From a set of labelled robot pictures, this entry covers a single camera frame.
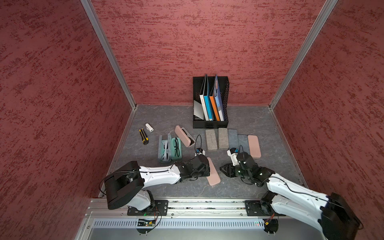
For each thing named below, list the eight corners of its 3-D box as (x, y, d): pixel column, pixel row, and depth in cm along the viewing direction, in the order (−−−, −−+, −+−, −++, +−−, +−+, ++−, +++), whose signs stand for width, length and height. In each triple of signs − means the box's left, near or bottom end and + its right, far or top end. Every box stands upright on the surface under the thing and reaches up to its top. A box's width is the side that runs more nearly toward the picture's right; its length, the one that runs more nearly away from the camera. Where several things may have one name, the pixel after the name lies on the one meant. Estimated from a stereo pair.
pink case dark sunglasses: (187, 149, 98) (186, 143, 92) (175, 132, 106) (174, 126, 100) (194, 144, 100) (194, 139, 94) (182, 128, 108) (182, 122, 103)
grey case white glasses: (160, 162, 91) (157, 157, 85) (160, 140, 101) (158, 135, 96) (172, 161, 92) (170, 156, 86) (171, 139, 102) (170, 133, 96)
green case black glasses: (169, 160, 92) (167, 155, 87) (169, 139, 102) (168, 133, 97) (181, 159, 93) (181, 154, 87) (181, 138, 103) (180, 132, 97)
